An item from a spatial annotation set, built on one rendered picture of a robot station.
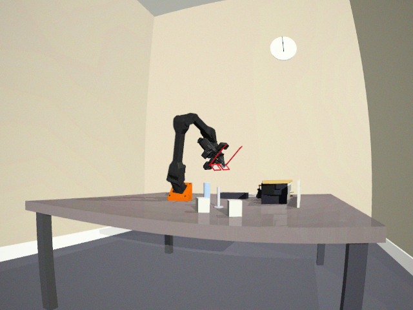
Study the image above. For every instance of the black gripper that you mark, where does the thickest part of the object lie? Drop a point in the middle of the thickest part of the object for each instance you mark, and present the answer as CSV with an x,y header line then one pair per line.
x,y
220,157

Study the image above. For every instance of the light blue cylinder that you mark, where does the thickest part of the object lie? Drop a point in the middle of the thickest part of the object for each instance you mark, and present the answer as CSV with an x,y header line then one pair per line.
x,y
206,190

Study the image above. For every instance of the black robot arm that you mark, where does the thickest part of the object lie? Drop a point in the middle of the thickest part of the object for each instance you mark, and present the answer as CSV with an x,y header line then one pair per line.
x,y
176,172

